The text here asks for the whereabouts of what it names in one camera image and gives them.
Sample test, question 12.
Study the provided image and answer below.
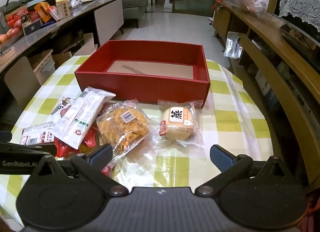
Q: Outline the white red-label snack packet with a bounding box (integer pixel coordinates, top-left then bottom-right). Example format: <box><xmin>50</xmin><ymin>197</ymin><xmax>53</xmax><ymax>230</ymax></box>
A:
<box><xmin>20</xmin><ymin>121</ymin><xmax>56</xmax><ymax>146</ymax></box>

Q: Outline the dark blue box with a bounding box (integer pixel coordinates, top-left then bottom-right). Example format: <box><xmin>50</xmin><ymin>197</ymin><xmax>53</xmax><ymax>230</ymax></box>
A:
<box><xmin>22</xmin><ymin>18</ymin><xmax>43</xmax><ymax>35</ymax></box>

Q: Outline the clear plastic bag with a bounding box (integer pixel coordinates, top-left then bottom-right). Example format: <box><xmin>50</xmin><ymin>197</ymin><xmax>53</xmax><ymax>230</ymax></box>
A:
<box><xmin>217</xmin><ymin>0</ymin><xmax>275</xmax><ymax>20</ymax></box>

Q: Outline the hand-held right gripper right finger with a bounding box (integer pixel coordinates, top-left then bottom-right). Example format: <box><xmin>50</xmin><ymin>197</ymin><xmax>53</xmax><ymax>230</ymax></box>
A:
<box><xmin>192</xmin><ymin>144</ymin><xmax>293</xmax><ymax>196</ymax></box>

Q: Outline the pile of red fruit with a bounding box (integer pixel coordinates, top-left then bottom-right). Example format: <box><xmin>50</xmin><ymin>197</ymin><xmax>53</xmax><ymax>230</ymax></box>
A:
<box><xmin>0</xmin><ymin>12</ymin><xmax>28</xmax><ymax>45</ymax></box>

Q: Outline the long white snack packet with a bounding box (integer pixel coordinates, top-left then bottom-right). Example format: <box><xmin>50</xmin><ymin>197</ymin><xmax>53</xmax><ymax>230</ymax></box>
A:
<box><xmin>51</xmin><ymin>87</ymin><xmax>117</xmax><ymax>150</ymax></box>

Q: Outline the red snack packet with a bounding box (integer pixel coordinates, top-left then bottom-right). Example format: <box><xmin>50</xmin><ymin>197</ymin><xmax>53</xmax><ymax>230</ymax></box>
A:
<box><xmin>84</xmin><ymin>125</ymin><xmax>100</xmax><ymax>149</ymax></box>
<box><xmin>54</xmin><ymin>138</ymin><xmax>80</xmax><ymax>158</ymax></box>

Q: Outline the orange box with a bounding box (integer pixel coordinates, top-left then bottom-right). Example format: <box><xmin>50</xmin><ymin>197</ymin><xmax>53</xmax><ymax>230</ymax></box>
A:
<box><xmin>34</xmin><ymin>2</ymin><xmax>54</xmax><ymax>22</ymax></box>

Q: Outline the brown cardboard box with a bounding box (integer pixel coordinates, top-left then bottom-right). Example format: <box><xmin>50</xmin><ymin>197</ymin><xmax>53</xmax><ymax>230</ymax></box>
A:
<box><xmin>52</xmin><ymin>33</ymin><xmax>98</xmax><ymax>68</ymax></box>

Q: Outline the cream printed carton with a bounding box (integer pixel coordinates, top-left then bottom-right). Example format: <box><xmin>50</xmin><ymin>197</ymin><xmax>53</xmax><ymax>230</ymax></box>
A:
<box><xmin>55</xmin><ymin>0</ymin><xmax>74</xmax><ymax>20</ymax></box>

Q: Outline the grey sofa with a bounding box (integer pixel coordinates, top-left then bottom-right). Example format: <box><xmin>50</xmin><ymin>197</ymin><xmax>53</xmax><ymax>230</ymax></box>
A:
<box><xmin>122</xmin><ymin>0</ymin><xmax>149</xmax><ymax>28</ymax></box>

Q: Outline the silver foil bag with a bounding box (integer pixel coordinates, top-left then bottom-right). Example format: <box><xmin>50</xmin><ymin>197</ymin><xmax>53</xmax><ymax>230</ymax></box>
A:
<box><xmin>223</xmin><ymin>32</ymin><xmax>243</xmax><ymax>58</ymax></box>

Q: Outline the person's dark red clothing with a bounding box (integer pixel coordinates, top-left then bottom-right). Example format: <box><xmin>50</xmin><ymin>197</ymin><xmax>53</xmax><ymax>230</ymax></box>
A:
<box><xmin>306</xmin><ymin>189</ymin><xmax>320</xmax><ymax>225</ymax></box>

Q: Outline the beige plastic storage box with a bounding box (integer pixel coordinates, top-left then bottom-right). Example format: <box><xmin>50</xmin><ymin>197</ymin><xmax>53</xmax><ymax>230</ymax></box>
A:
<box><xmin>29</xmin><ymin>49</ymin><xmax>55</xmax><ymax>85</ymax></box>

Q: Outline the green checked tablecloth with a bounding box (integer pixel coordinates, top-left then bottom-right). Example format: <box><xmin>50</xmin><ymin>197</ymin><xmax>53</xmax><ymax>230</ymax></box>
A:
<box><xmin>0</xmin><ymin>55</ymin><xmax>274</xmax><ymax>225</ymax></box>

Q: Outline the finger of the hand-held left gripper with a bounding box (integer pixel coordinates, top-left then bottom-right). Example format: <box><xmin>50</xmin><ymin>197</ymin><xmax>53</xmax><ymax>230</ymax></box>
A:
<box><xmin>0</xmin><ymin>131</ymin><xmax>12</xmax><ymax>145</ymax></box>
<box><xmin>0</xmin><ymin>143</ymin><xmax>50</xmax><ymax>158</ymax></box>

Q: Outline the white red small box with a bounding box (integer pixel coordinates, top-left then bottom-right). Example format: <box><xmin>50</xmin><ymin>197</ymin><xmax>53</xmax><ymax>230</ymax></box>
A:
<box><xmin>49</xmin><ymin>5</ymin><xmax>60</xmax><ymax>21</ymax></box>

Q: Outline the red cardboard box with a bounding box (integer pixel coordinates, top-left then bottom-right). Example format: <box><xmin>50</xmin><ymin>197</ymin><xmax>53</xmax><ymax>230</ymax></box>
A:
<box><xmin>74</xmin><ymin>40</ymin><xmax>210</xmax><ymax>108</ymax></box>

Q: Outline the white blue box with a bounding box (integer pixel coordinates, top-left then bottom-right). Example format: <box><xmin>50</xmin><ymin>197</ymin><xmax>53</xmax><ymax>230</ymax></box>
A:
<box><xmin>255</xmin><ymin>69</ymin><xmax>280</xmax><ymax>112</ymax></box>

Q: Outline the large clear crisps packet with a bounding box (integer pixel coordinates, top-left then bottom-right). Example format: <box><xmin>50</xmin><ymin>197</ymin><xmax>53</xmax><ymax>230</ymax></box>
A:
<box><xmin>96</xmin><ymin>99</ymin><xmax>150</xmax><ymax>171</ymax></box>

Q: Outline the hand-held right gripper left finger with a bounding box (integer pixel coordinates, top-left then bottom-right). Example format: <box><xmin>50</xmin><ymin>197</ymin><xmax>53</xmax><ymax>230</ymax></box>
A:
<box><xmin>30</xmin><ymin>143</ymin><xmax>130</xmax><ymax>198</ymax></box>

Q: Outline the white packet with dark picture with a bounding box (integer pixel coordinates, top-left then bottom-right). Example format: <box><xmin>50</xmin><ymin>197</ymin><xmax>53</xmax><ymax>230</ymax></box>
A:
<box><xmin>51</xmin><ymin>96</ymin><xmax>77</xmax><ymax>122</ymax></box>

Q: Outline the long grey sideboard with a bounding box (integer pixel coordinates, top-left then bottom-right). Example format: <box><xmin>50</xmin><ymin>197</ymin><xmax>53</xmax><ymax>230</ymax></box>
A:
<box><xmin>0</xmin><ymin>0</ymin><xmax>124</xmax><ymax>92</ymax></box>

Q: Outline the round bun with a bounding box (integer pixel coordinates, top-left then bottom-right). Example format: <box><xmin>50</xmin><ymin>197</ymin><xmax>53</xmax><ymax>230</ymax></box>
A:
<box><xmin>157</xmin><ymin>99</ymin><xmax>206</xmax><ymax>149</ymax></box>

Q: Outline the wooden shelving unit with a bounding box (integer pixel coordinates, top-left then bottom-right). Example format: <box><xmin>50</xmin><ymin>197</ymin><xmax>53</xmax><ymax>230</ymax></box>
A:
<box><xmin>212</xmin><ymin>0</ymin><xmax>320</xmax><ymax>192</ymax></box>

